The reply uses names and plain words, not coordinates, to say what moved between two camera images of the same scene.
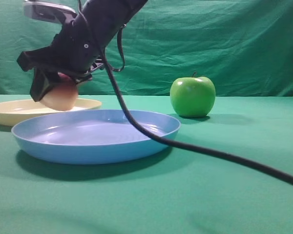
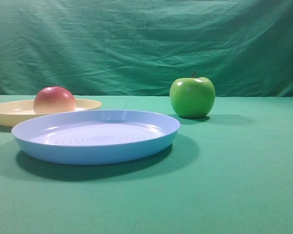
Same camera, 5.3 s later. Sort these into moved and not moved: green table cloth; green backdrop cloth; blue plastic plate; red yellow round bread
Moved: red yellow round bread
Not moved: blue plastic plate; green table cloth; green backdrop cloth
